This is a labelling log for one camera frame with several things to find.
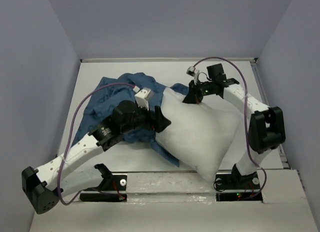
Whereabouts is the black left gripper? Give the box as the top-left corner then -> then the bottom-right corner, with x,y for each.
121,101 -> 171,134

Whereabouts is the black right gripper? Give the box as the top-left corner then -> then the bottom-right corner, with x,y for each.
182,78 -> 215,104

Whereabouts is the white pillow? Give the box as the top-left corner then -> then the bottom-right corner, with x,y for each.
155,88 -> 243,183

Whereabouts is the blue letter-print pillowcase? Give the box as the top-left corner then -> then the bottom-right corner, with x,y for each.
71,72 -> 180,167

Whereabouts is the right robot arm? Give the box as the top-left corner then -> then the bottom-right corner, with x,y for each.
183,63 -> 286,188

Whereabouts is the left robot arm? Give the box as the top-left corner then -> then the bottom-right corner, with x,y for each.
21,100 -> 171,215

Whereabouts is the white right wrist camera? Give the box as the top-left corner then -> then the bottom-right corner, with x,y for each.
186,66 -> 200,85

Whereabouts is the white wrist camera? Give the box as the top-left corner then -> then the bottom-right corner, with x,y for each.
135,88 -> 154,110
186,66 -> 200,85

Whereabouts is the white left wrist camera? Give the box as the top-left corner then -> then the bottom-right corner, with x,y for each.
135,88 -> 154,110

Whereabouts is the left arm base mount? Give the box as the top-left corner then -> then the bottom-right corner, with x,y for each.
79,164 -> 127,203

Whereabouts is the aluminium back table rail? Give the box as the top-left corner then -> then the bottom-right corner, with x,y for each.
80,57 -> 256,63

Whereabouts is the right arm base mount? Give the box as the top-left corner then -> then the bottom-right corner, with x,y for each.
212,166 -> 263,202

